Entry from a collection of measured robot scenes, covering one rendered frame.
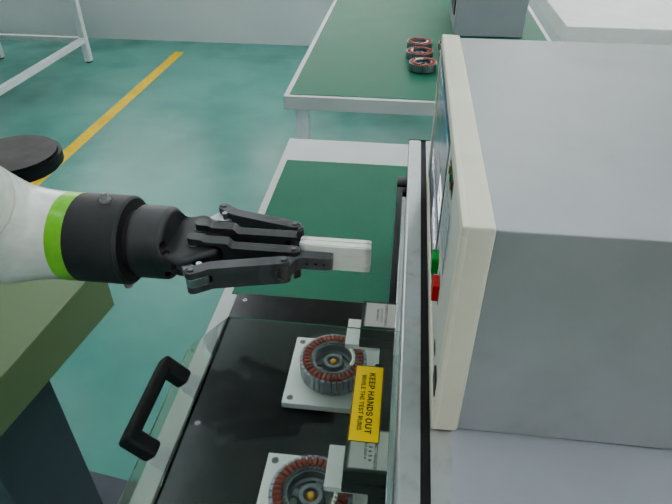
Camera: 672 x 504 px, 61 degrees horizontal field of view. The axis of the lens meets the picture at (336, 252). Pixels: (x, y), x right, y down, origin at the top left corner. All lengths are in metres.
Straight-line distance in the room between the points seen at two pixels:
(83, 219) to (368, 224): 0.91
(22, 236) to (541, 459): 0.51
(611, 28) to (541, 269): 1.00
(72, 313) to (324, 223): 0.61
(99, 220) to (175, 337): 1.67
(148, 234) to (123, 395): 1.55
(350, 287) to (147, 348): 1.18
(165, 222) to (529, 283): 0.35
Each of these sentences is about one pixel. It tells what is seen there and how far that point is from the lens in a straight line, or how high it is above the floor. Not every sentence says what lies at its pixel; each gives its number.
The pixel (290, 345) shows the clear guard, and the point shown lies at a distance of 0.64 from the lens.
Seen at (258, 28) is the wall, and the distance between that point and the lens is 5.48.
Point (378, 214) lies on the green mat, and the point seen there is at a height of 0.75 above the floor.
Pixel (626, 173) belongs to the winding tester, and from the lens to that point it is 0.48.
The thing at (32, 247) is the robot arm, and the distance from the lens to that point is 0.63.
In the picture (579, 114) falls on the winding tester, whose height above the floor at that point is 1.32.
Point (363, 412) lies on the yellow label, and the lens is 0.58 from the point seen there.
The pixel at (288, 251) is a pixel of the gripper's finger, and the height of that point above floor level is 1.19.
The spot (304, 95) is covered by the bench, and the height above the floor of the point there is 0.75.
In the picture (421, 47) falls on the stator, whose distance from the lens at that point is 2.62.
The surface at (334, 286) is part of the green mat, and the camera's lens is 1.21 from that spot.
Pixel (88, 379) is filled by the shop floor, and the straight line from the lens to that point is 2.20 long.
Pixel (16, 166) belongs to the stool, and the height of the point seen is 0.56.
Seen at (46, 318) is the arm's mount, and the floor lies 0.85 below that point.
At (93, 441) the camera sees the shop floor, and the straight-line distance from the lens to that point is 2.02.
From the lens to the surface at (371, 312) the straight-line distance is 0.90.
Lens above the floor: 1.52
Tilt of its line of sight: 36 degrees down
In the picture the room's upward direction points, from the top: straight up
